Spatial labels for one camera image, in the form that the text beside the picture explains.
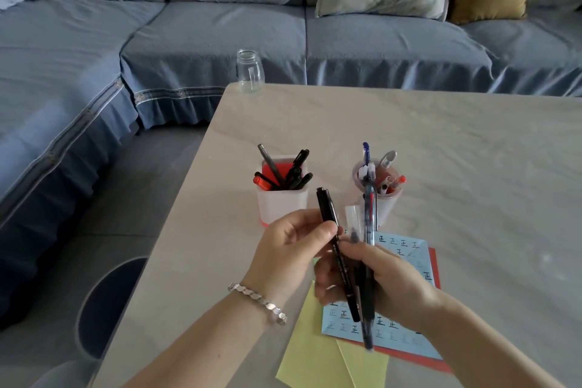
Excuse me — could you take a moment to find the person's left hand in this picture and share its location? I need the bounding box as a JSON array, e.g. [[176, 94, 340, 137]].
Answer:
[[241, 209, 340, 307]]

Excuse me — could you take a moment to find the person's right hand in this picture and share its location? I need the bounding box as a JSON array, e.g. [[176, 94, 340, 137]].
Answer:
[[313, 239, 444, 335]]

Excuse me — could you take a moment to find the red paper sheet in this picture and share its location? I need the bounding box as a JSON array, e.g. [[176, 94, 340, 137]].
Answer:
[[336, 247, 453, 375]]

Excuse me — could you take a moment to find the blue paper with writing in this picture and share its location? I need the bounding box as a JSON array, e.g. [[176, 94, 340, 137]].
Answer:
[[321, 233, 444, 361]]

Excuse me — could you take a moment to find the square white red pen holder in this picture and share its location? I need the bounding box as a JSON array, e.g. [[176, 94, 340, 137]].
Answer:
[[254, 155, 310, 227]]

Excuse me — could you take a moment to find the black marker pen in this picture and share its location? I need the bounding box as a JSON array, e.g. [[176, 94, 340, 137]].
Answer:
[[316, 186, 362, 324]]

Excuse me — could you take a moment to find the thin black fineliner pen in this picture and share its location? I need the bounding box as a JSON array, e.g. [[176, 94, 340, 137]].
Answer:
[[254, 172, 284, 190]]

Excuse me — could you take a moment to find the round pink pen holder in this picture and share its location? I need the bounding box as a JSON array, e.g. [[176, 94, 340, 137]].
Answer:
[[351, 160, 404, 229]]

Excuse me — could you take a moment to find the long grey pen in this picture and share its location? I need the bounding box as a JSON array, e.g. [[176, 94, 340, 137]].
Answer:
[[257, 143, 286, 187]]

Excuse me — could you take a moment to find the yellow paper sheet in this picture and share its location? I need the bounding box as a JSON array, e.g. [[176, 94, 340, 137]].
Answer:
[[276, 281, 390, 388]]

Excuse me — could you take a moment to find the black brush pen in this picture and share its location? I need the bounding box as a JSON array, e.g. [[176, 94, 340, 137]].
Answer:
[[290, 149, 311, 175]]

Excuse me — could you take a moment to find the person's left forearm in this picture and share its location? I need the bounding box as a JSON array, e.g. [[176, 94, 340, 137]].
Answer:
[[122, 292, 287, 388]]

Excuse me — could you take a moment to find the person's right forearm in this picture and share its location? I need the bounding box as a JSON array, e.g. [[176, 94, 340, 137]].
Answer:
[[418, 292, 564, 388]]

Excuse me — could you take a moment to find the clear glass jar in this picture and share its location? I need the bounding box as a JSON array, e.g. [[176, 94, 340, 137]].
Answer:
[[235, 49, 266, 94]]

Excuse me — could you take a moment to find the blue covered sofa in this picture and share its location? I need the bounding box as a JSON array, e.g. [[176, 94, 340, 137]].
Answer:
[[0, 0, 582, 329]]

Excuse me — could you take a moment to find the silver link bracelet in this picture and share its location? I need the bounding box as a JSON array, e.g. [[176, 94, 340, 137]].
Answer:
[[227, 282, 289, 326]]

